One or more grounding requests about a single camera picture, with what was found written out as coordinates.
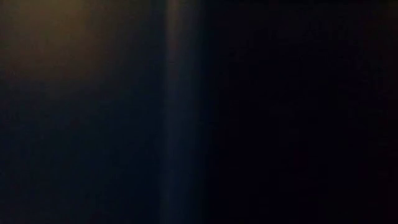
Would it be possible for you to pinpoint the blue plastic bin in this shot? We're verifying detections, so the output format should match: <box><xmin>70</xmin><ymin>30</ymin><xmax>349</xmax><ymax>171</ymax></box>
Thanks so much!
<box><xmin>0</xmin><ymin>0</ymin><xmax>398</xmax><ymax>224</ymax></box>

